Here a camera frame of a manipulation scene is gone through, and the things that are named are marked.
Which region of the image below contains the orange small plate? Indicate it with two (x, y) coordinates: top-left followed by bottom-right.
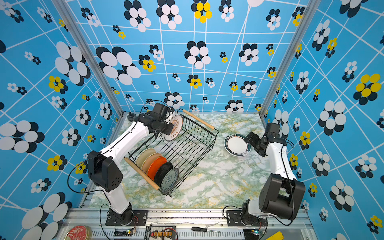
(147, 157), (167, 180)

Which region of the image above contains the black terminal power board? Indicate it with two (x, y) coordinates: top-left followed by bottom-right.
(144, 225), (179, 240)

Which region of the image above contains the grey-green small plate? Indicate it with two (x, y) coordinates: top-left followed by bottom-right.
(161, 168), (180, 192)

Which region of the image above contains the yellow paper sheet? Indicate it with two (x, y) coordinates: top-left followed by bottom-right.
(266, 231), (285, 240)

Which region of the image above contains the beige small plate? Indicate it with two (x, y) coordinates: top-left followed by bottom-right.
(141, 153), (162, 174)

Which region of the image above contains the small green circuit board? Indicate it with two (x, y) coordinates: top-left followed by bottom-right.
(114, 229), (134, 237)

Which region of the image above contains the white plate orange sunburst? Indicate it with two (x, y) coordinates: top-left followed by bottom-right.
(164, 115), (184, 142)

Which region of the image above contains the cream small plate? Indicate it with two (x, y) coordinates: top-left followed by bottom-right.
(136, 148), (156, 169)

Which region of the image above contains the clear jar black lid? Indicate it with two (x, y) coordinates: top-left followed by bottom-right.
(127, 112), (136, 122)

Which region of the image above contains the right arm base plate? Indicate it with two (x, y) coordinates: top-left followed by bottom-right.
(225, 210), (269, 228)

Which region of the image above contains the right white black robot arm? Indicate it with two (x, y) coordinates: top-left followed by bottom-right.
(241, 123), (306, 226)

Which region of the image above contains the white plate red rim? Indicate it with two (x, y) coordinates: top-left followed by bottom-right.
(224, 134), (252, 157)

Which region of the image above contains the red round tin lid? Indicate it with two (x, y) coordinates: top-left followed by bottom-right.
(64, 225), (92, 240)

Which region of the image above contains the black screwdriver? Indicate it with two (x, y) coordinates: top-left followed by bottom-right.
(191, 227), (220, 233)

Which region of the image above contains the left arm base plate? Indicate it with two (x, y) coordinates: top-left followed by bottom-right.
(106, 210), (148, 227)

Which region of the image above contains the black small plate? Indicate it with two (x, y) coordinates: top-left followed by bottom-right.
(154, 162), (173, 187)

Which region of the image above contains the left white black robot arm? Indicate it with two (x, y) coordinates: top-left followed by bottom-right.
(88, 103), (174, 226)

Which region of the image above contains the black wire dish rack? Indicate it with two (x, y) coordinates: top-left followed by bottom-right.
(125, 110), (219, 196)

